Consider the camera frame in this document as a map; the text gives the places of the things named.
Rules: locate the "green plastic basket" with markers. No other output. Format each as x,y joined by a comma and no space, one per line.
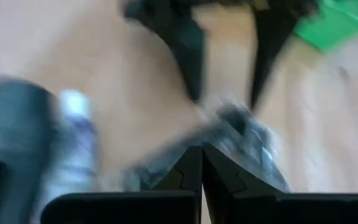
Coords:
334,21

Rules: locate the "white cap purple bottle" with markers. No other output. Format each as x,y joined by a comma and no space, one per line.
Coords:
76,146

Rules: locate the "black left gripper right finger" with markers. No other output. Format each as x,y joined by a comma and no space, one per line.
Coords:
247,208

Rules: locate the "dark blue packet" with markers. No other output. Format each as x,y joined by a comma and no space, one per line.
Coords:
14,140

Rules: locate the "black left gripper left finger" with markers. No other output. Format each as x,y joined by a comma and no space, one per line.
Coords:
166,208

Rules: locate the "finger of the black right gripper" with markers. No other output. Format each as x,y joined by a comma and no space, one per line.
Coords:
182,37
270,37

